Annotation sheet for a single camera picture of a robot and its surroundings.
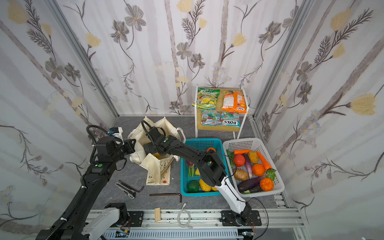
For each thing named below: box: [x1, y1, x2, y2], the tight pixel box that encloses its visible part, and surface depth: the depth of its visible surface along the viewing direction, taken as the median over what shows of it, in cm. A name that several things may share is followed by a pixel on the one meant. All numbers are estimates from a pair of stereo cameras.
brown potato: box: [234, 169, 249, 181], surface depth 86 cm
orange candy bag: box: [221, 90, 247, 114], surface depth 80 cm
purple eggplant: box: [237, 176, 263, 193], surface depth 84 cm
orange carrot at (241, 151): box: [233, 149, 251, 155], surface depth 98 cm
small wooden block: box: [154, 207, 161, 222], surface depth 76 cm
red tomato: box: [233, 154, 246, 167], surface depth 90 cm
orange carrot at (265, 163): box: [256, 151, 272, 170], surface depth 88 cm
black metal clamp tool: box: [115, 179, 145, 200], surface depth 85 cm
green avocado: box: [187, 180, 200, 193], surface depth 81 cm
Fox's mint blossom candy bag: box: [220, 111, 241, 128], surface depth 97 cm
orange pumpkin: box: [260, 177, 274, 192], surface depth 78 cm
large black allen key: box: [149, 193, 182, 203], surface depth 84 cm
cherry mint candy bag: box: [201, 110, 222, 127], surface depth 96 cm
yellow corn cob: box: [199, 179, 217, 192], surface depth 82 cm
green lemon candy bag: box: [192, 88, 221, 110], surface depth 82 cm
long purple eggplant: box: [242, 153, 253, 179], surface depth 92 cm
